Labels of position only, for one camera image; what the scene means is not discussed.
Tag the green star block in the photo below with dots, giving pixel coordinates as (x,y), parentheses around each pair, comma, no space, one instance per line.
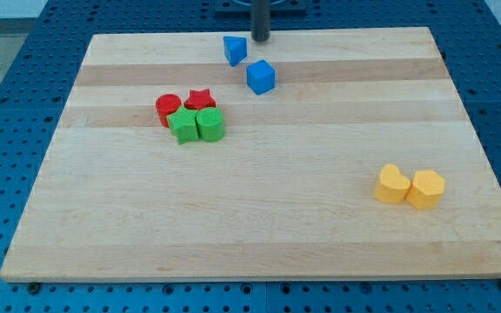
(183,125)

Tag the yellow heart block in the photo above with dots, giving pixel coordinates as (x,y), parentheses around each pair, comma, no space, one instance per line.
(391,185)

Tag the blue cube block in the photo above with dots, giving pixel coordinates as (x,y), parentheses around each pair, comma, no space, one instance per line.
(260,77)

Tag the red cylinder block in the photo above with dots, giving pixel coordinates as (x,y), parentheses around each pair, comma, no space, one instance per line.
(167,104)

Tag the yellow hexagon block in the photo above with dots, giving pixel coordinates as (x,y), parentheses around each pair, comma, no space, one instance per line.
(427,187)

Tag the red star block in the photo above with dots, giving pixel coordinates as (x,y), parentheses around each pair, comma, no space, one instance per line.
(199,99)

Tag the blue triangle block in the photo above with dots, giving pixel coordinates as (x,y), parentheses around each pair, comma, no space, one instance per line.
(235,50)

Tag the green cylinder block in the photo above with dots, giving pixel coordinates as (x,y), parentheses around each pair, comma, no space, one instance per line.
(210,124)

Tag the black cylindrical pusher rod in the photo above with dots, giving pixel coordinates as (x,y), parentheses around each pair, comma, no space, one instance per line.
(260,15)

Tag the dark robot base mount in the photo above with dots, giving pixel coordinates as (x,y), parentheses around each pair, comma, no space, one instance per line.
(228,8)

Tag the light wooden board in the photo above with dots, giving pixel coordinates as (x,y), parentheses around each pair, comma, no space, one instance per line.
(286,194)

